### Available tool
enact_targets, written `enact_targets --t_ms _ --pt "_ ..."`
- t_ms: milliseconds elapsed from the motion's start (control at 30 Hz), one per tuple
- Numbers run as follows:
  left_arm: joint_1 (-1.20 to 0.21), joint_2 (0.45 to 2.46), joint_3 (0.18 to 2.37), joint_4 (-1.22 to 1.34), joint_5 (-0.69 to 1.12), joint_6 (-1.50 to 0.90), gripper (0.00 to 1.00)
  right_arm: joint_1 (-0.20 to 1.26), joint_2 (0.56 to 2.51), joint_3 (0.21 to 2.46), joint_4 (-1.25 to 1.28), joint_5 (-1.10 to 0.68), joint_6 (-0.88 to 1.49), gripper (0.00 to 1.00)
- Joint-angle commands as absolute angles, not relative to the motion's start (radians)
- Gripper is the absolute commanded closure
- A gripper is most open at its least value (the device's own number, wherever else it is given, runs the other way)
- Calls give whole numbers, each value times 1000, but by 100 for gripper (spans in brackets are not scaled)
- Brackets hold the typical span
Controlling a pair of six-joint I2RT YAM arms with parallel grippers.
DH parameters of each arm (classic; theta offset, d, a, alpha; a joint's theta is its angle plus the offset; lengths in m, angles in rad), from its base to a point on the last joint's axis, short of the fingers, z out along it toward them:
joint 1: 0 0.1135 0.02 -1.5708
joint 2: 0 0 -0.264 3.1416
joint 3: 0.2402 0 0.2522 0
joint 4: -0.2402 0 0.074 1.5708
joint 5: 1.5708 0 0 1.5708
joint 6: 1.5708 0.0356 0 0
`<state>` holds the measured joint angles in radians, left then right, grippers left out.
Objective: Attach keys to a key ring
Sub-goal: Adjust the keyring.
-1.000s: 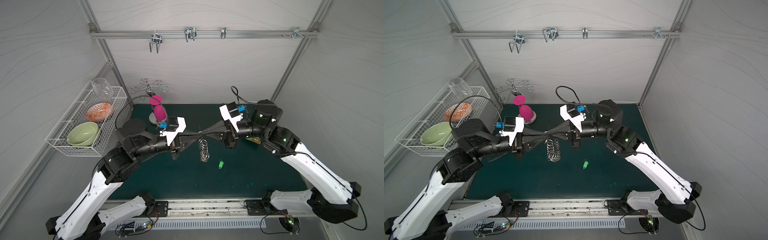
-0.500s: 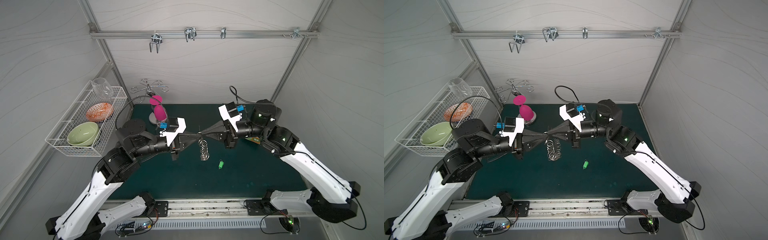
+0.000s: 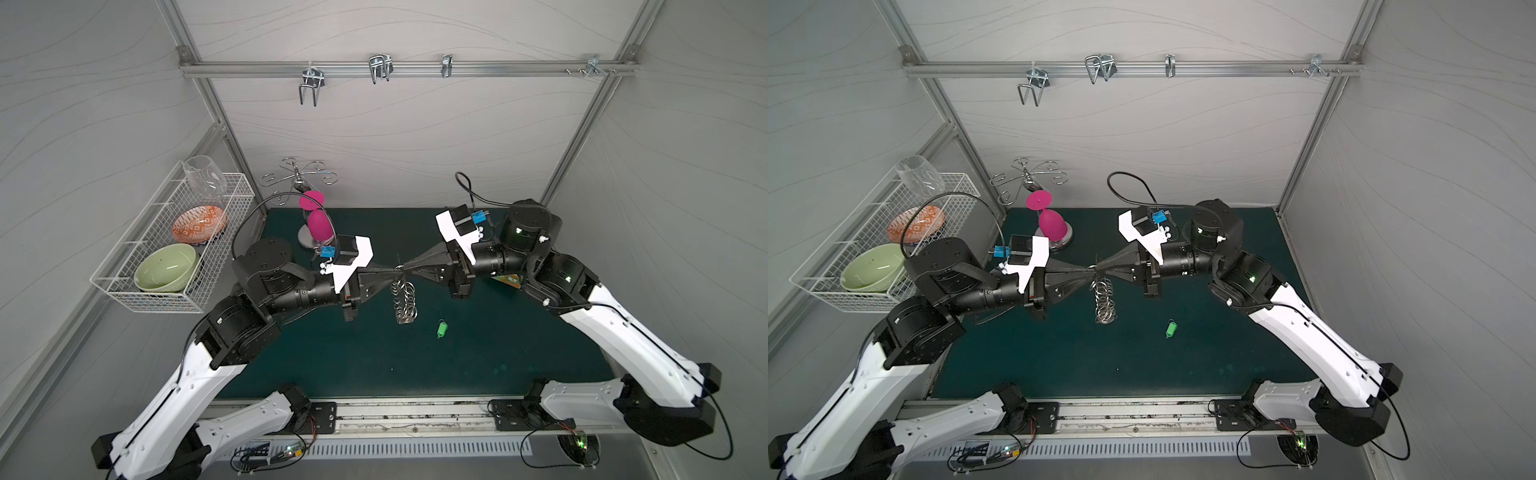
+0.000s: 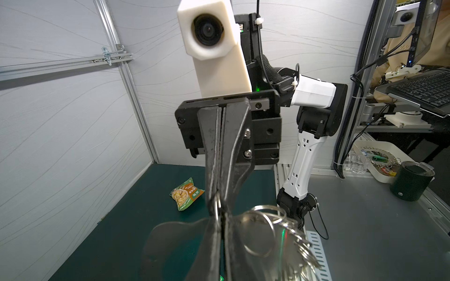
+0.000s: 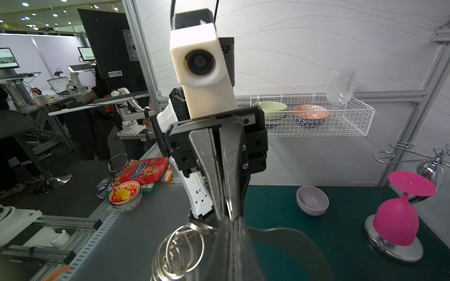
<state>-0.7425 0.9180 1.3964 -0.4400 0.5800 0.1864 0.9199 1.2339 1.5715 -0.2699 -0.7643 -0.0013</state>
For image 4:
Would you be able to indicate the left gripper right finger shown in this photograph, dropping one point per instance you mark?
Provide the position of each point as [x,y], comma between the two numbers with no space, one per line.
[237,266]

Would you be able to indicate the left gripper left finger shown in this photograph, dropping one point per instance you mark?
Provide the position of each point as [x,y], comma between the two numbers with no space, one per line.
[207,264]

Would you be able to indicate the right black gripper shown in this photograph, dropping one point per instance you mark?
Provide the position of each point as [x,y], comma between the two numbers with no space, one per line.
[259,111]

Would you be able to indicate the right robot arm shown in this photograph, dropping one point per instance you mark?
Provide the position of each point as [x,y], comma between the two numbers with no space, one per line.
[320,109]

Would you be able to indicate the white tray with keys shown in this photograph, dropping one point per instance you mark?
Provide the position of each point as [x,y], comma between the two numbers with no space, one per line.
[382,159]

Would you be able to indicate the snack packet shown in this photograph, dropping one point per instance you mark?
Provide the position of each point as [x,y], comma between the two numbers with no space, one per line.
[186,194]

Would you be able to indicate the vent grille strip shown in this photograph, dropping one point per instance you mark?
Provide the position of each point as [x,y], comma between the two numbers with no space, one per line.
[322,273]

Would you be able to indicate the dark green cup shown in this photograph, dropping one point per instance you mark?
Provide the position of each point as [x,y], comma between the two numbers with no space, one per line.
[411,180]

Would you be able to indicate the black keyboard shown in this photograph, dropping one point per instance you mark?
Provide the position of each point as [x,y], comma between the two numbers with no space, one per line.
[429,90]

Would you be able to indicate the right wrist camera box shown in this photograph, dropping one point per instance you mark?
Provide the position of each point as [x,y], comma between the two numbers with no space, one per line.
[212,38]

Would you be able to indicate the right metal hook bracket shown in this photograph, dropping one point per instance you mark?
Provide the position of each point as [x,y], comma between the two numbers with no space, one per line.
[109,57]

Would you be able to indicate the aluminium cross rail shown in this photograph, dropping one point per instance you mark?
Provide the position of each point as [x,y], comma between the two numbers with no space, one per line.
[36,69]

